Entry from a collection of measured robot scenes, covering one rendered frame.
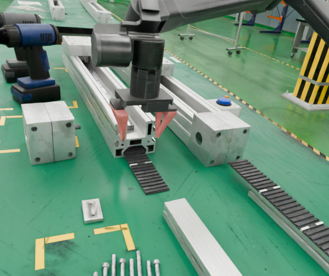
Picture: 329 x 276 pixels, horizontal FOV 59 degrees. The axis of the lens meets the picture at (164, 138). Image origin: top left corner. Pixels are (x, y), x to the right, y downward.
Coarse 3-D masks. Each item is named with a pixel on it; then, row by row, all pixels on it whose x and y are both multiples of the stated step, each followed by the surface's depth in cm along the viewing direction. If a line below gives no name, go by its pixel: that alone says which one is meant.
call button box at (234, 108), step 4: (208, 100) 88; (212, 100) 89; (216, 100) 89; (212, 104) 86; (216, 104) 86; (220, 104) 86; (232, 104) 88; (220, 108) 83; (224, 108) 84; (228, 108) 84; (232, 108) 85; (236, 108) 85; (240, 108) 86; (232, 112) 85; (236, 112) 86; (240, 112) 87; (236, 116) 87
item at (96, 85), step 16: (64, 48) 118; (64, 64) 123; (80, 64) 98; (80, 80) 92; (96, 80) 93; (112, 80) 87; (96, 96) 75; (112, 96) 86; (96, 112) 79; (112, 112) 66; (128, 112) 76; (144, 112) 69; (112, 128) 65; (128, 128) 68; (144, 128) 66; (112, 144) 65; (128, 144) 65; (144, 144) 67
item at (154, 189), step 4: (164, 184) 58; (144, 188) 56; (148, 188) 57; (152, 188) 57; (156, 188) 57; (160, 188) 57; (164, 188) 57; (168, 188) 57; (148, 192) 56; (152, 192) 56; (156, 192) 56
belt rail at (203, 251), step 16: (176, 208) 49; (176, 224) 46; (192, 224) 46; (192, 240) 43; (208, 240) 43; (192, 256) 43; (208, 256) 41; (224, 256) 41; (208, 272) 39; (224, 272) 39
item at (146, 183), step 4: (148, 180) 59; (152, 180) 59; (156, 180) 59; (160, 180) 60; (140, 184) 58; (144, 184) 58; (148, 184) 58; (152, 184) 58; (156, 184) 58; (160, 184) 59
